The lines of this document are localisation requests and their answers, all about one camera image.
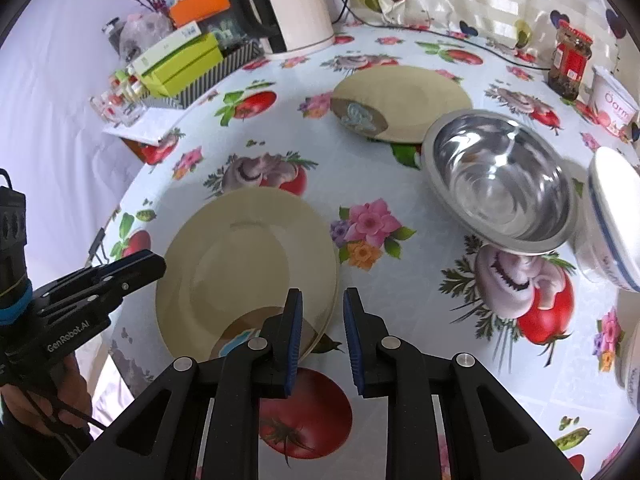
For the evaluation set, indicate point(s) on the white yogurt tub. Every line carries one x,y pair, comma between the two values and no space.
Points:
610,105

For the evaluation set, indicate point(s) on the orange box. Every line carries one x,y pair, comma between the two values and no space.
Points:
200,5

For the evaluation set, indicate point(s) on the red label sauce jar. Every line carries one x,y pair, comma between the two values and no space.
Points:
570,60

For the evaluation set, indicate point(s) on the small glass cup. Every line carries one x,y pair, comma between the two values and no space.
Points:
131,105
107,106

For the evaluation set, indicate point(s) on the white and green slim box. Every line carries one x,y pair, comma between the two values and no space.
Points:
165,47

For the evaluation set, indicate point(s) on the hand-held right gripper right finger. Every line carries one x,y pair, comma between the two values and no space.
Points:
352,340

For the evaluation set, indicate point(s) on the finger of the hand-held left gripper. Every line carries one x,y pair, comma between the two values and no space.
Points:
142,264
85,305

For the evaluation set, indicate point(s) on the white paper sheet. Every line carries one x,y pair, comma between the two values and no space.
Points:
142,127

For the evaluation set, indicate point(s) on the clear plastic bag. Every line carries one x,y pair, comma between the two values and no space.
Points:
142,32

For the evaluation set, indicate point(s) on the cream ceramic plate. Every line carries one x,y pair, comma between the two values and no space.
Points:
240,270
410,100
324,327

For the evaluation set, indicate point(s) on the black white striped box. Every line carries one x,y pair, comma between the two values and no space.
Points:
220,72

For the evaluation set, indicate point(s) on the floral vegetable print tablecloth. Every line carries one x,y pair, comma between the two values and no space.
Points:
280,125

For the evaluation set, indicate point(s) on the person's left hand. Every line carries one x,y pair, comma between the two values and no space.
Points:
27,405

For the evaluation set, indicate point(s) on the stainless steel bowl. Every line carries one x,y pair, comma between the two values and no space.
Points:
500,185

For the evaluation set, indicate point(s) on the white electric kettle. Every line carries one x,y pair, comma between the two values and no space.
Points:
295,5

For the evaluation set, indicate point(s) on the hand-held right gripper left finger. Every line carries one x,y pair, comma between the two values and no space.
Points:
295,340

